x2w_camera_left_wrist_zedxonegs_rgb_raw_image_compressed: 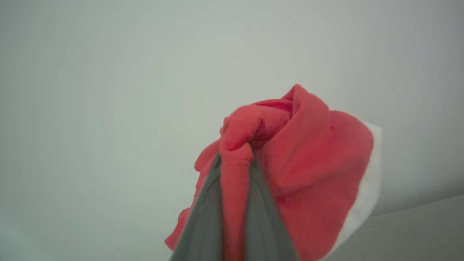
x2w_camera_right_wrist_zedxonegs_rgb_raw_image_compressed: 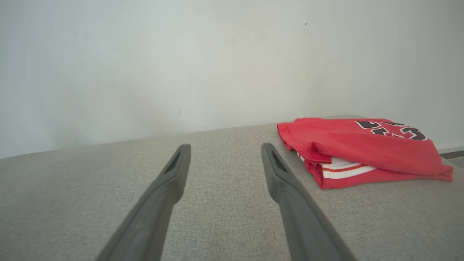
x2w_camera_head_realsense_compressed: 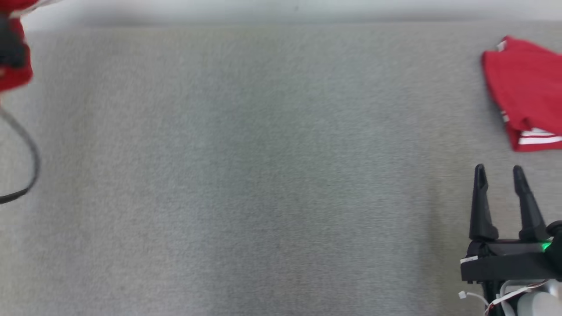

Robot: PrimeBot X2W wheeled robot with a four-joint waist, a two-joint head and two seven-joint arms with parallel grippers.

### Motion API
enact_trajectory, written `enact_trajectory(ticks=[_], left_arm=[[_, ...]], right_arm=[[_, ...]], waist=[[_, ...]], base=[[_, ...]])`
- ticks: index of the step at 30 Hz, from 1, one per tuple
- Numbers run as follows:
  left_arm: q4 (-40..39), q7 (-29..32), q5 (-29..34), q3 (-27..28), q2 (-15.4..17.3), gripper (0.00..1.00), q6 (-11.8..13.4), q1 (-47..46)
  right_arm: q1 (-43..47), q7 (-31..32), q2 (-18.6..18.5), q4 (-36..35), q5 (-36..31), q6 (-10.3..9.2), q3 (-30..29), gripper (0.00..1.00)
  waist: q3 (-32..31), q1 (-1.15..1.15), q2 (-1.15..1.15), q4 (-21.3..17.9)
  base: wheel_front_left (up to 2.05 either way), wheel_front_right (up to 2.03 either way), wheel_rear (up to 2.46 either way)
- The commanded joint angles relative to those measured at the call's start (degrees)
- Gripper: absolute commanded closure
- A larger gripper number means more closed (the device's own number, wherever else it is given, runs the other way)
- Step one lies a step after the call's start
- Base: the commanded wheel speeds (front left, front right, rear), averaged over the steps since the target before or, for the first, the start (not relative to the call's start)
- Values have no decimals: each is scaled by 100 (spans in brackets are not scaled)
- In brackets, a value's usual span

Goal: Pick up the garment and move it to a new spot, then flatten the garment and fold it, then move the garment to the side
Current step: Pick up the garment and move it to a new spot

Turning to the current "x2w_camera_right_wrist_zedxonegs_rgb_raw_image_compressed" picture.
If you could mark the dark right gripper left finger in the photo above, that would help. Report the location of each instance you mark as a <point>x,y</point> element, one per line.
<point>156,210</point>

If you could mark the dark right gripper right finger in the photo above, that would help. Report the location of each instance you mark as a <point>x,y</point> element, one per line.
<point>301,217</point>

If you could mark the red shirt with white sleeves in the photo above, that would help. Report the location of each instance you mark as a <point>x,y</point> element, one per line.
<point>362,148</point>

